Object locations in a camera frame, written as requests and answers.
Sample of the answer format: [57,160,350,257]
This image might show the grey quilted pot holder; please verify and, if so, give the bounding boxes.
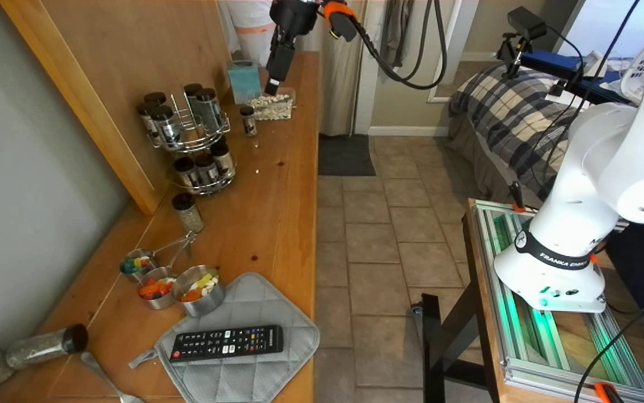
[127,270,322,403]

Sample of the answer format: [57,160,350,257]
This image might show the white door frame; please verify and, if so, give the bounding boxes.
[426,0,482,105]

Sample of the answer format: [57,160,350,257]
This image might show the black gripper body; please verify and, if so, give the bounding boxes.
[268,0,322,41]

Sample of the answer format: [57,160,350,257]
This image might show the silver wire spice stand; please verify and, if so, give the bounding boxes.
[140,83,237,197]

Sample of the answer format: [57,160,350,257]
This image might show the small steel measuring cup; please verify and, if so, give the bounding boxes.
[119,238,189,284]

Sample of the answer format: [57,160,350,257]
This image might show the wooden robot table black legs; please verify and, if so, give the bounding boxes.
[410,197,644,403]

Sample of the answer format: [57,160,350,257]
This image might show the bed with plaid blanket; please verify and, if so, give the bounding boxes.
[446,63,597,211]

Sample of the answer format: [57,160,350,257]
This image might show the large steel measuring cup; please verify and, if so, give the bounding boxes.
[174,263,228,320]

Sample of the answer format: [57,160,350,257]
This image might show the glass spice jar black lid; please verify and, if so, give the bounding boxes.
[182,83,206,121]
[189,87,228,133]
[5,322,91,372]
[239,105,260,140]
[136,101,159,138]
[207,140,237,181]
[192,153,220,188]
[173,156,201,192]
[169,190,206,236]
[140,91,173,121]

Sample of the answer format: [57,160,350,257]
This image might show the white lined trash can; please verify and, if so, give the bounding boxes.
[220,0,279,66]

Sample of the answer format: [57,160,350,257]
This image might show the black cable with orange plug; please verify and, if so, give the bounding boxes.
[319,0,451,95]

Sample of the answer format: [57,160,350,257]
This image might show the pale closet door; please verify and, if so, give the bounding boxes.
[319,0,373,140]

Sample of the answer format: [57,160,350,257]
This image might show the dark floor mat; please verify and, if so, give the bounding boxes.
[318,133,378,180]

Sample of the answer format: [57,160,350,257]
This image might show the grey hanging cloth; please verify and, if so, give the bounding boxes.
[378,0,417,72]

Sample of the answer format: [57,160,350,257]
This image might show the teal tissue box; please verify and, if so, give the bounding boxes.
[226,59,263,107]

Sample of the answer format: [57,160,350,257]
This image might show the aluminium profile frame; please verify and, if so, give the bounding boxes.
[469,199,644,402]

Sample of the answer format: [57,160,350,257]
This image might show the black remote control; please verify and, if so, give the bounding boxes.
[167,322,285,367]

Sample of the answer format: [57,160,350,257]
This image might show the black camera on stand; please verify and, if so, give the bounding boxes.
[497,7,553,66]

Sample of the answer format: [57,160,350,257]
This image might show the thin black cable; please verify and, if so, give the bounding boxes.
[572,294,644,403]

